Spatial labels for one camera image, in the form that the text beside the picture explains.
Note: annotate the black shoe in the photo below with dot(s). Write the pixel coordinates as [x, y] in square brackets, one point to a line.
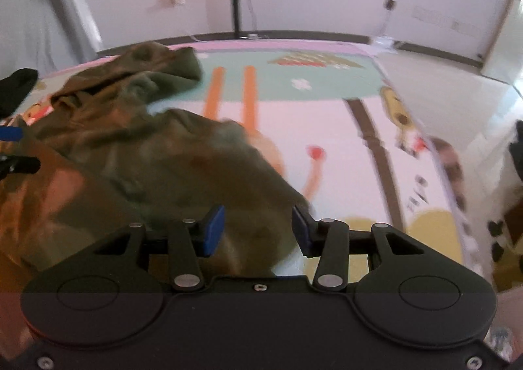
[495, 228]
[498, 251]

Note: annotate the printed play mat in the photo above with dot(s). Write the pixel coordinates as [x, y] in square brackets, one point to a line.
[327, 116]

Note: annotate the grey curtain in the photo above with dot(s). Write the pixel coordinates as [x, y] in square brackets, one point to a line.
[49, 6]

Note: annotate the white power strip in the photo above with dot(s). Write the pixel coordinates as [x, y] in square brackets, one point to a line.
[384, 43]

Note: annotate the olive green garment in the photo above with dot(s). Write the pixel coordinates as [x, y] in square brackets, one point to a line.
[163, 157]

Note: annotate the white door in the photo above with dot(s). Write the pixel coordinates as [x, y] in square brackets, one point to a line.
[504, 35]

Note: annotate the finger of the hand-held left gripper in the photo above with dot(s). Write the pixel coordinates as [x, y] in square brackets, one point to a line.
[11, 134]
[22, 165]

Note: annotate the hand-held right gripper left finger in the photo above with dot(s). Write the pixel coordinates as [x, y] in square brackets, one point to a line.
[213, 231]

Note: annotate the brown cardboard box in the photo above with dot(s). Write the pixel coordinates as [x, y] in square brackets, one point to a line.
[510, 251]

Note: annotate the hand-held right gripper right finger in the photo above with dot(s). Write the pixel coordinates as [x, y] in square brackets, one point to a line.
[301, 231]

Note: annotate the black cloth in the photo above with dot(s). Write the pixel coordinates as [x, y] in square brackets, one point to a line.
[16, 88]

